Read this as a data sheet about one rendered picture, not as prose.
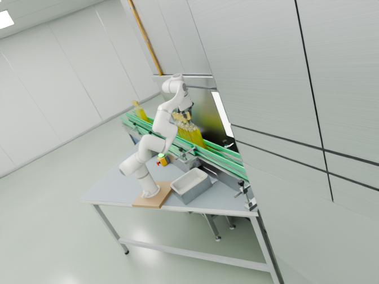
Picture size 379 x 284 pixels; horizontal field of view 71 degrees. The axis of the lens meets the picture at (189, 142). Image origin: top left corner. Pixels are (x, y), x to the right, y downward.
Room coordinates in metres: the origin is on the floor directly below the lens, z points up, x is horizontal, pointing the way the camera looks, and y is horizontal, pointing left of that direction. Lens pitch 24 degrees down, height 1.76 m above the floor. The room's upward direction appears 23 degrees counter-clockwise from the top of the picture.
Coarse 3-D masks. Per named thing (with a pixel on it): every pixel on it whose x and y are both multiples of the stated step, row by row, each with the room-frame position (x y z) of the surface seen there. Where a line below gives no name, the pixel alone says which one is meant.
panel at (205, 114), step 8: (192, 88) 1.77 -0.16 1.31; (200, 88) 1.67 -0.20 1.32; (208, 88) 1.59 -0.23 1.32; (216, 88) 1.52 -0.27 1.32; (192, 96) 1.81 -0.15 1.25; (200, 96) 1.71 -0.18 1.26; (208, 96) 1.61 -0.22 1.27; (200, 104) 1.75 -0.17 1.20; (208, 104) 1.64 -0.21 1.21; (216, 104) 1.56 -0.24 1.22; (192, 112) 1.91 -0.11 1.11; (200, 112) 1.79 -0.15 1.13; (208, 112) 1.68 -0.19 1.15; (216, 112) 1.58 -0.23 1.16; (192, 120) 1.97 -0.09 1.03; (200, 120) 1.84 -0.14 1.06; (208, 120) 1.72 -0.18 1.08; (216, 120) 1.62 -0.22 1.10; (208, 128) 1.77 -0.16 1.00; (216, 128) 1.66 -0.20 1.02; (224, 128) 1.56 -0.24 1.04
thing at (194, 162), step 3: (195, 156) 1.67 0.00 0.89; (192, 159) 1.64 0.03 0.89; (195, 159) 1.64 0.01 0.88; (198, 159) 1.65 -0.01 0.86; (189, 162) 1.62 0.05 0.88; (192, 162) 1.63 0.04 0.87; (195, 162) 1.64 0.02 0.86; (198, 162) 1.64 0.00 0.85; (186, 165) 1.64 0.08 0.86; (189, 165) 1.62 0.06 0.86; (192, 165) 1.63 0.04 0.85; (195, 165) 1.63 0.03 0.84; (198, 165) 1.64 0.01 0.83; (189, 168) 1.62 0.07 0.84
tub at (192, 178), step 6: (192, 168) 1.60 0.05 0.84; (198, 168) 1.57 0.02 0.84; (186, 174) 1.57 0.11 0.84; (192, 174) 1.58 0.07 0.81; (198, 174) 1.58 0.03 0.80; (204, 174) 1.48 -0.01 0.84; (180, 180) 1.55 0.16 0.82; (186, 180) 1.56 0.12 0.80; (192, 180) 1.57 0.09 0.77; (198, 180) 1.55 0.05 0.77; (174, 186) 1.53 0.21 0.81; (180, 186) 1.54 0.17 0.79; (186, 186) 1.54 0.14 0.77; (192, 186) 1.41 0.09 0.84; (180, 192) 1.39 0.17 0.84
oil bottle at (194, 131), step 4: (188, 128) 1.71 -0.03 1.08; (192, 128) 1.68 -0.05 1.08; (196, 128) 1.68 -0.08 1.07; (192, 132) 1.67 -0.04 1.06; (196, 132) 1.68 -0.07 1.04; (192, 136) 1.69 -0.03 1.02; (196, 136) 1.67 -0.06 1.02; (200, 136) 1.68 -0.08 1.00; (196, 140) 1.67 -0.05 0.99; (200, 140) 1.68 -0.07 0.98; (196, 144) 1.68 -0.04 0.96; (200, 144) 1.68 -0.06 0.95; (204, 144) 1.69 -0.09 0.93; (204, 148) 1.68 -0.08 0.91
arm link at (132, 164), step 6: (132, 156) 1.53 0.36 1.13; (126, 162) 1.49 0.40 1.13; (132, 162) 1.49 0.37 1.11; (138, 162) 1.50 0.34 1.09; (144, 162) 1.50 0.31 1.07; (120, 168) 1.57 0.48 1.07; (126, 168) 1.49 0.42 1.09; (132, 168) 1.47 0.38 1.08; (138, 168) 1.50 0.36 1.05; (126, 174) 1.54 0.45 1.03
